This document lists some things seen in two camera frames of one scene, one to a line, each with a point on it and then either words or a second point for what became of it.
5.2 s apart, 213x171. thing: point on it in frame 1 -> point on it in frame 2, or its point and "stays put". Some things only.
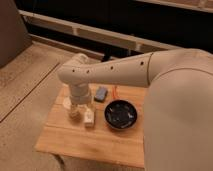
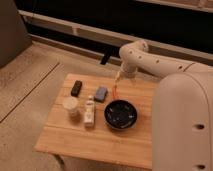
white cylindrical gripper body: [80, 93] -> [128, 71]
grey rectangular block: [101, 94] stays put
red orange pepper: [114, 92] stays put
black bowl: [120, 114] stays put
